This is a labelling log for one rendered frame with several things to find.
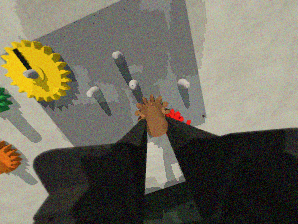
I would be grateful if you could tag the brown gear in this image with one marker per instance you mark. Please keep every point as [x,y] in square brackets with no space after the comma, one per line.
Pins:
[154,112]

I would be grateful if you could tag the red gear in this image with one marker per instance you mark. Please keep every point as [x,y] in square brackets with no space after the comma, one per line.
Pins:
[174,115]

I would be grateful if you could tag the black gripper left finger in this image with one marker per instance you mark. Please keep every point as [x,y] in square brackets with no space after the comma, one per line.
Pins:
[123,161]

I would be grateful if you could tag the green gear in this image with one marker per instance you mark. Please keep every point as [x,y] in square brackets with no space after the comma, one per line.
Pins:
[3,101]

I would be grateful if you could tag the orange gear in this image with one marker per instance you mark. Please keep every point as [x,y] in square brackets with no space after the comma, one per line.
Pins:
[9,159]

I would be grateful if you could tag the yellow gear with black stripe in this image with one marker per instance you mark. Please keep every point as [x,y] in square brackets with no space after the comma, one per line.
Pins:
[51,83]

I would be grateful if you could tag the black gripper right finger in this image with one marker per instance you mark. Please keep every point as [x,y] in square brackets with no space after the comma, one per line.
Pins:
[208,161]

